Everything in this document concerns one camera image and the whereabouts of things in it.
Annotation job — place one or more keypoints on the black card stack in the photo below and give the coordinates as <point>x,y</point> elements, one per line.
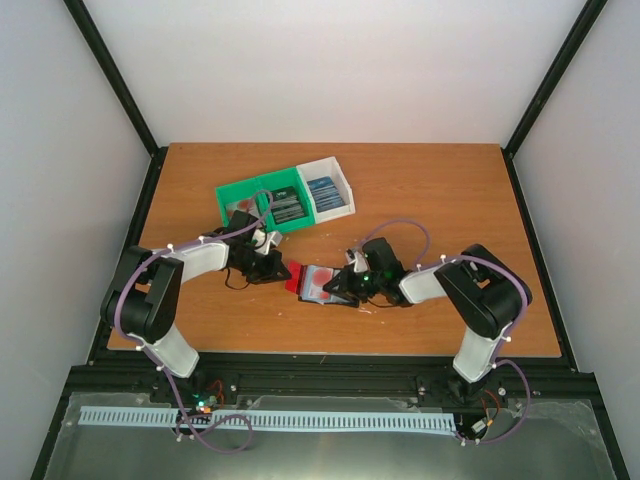
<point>287,205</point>

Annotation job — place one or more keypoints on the blue card stack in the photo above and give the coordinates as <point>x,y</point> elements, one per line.
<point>325,194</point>

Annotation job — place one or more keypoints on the black frame rail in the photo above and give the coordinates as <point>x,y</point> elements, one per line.
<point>87,27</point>

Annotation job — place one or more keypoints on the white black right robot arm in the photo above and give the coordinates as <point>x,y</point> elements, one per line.
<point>489,297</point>

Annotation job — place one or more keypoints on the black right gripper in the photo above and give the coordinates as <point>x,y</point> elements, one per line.
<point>344,283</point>

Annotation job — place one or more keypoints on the red white credit card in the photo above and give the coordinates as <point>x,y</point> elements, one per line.
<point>315,278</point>

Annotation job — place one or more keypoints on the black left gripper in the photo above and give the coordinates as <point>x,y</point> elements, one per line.
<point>274,268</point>

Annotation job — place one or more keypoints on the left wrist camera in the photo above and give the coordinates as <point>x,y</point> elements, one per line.
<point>265,241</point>

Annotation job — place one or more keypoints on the green double plastic bin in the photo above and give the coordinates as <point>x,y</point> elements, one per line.
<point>270,181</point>

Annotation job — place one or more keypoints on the metal base plate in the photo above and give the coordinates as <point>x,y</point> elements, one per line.
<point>558,440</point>

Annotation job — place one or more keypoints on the white plastic bin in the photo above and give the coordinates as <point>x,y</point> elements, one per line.
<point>327,167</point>

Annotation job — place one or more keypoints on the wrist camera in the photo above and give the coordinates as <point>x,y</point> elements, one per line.
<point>356,261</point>
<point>265,241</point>

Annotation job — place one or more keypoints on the black leather card holder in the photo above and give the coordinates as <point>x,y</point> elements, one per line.
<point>332,298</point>

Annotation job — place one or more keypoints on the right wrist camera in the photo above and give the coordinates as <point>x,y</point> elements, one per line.
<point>356,261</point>

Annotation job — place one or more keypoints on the red white card stack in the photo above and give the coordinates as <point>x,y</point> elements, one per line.
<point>246,205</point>

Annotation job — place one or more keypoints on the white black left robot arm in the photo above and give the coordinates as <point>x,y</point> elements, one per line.
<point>142,299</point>

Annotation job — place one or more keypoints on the light blue cable duct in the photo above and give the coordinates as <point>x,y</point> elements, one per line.
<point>275,421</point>

